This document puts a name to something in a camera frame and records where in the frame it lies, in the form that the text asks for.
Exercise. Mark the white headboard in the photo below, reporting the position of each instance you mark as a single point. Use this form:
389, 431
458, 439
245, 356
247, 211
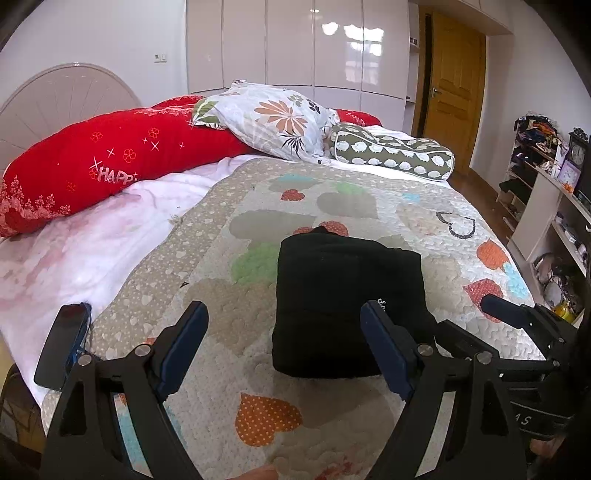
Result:
56, 98

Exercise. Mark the white wardrobe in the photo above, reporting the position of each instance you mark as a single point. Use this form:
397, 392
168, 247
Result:
353, 55

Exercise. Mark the black pants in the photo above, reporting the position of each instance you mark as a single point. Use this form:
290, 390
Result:
323, 281

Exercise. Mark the heart pattern quilt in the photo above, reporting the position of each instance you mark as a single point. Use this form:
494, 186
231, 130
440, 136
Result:
233, 411

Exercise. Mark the olive cloud pattern bolster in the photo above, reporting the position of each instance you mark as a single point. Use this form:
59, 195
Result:
374, 146

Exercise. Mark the white shelf unit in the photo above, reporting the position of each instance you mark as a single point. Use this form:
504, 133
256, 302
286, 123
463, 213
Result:
550, 239

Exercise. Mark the person left hand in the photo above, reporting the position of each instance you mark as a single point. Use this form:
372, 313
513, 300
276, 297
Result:
266, 472

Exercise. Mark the black smartphone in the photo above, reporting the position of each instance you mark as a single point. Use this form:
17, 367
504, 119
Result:
63, 345

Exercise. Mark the wooden door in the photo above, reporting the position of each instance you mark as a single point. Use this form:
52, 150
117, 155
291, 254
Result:
451, 84

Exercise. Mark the white bed sheet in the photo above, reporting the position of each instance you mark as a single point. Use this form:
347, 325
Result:
87, 257

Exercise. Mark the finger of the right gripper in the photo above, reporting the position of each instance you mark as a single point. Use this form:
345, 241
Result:
460, 343
514, 315

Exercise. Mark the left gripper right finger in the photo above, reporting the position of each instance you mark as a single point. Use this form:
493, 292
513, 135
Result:
457, 422

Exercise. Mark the floral white pillow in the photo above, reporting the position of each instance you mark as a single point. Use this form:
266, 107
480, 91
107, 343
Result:
274, 120

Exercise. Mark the black television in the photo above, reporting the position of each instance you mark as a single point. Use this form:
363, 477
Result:
583, 189

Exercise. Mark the black table clock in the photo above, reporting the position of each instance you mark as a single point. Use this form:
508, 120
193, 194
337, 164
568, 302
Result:
578, 148

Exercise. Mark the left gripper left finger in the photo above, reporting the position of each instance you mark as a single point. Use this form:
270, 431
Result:
84, 440

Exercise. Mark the red long pillow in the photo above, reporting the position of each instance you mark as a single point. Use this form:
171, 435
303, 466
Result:
87, 162

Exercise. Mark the person right hand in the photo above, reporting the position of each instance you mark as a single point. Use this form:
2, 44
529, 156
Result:
546, 448

